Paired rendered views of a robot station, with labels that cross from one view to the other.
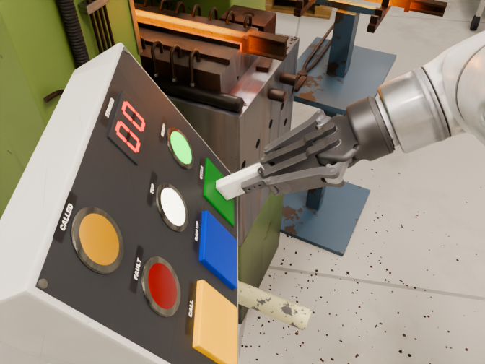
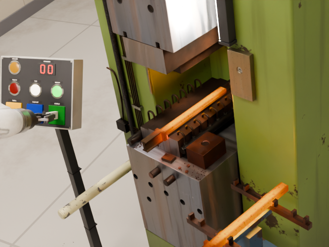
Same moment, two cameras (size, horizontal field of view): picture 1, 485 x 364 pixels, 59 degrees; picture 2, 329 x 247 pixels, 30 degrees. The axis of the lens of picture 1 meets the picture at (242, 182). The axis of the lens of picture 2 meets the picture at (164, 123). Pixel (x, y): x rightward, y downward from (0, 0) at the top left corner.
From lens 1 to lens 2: 2.52 m
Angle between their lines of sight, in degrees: 82
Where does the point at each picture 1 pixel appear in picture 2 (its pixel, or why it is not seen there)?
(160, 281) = (14, 86)
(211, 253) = (30, 107)
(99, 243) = (12, 66)
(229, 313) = not seen: hidden behind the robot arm
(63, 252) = (9, 60)
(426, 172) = not seen: outside the picture
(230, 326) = not seen: hidden behind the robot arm
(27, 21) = (107, 44)
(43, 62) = (110, 58)
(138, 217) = (25, 77)
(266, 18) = (196, 150)
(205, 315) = (12, 104)
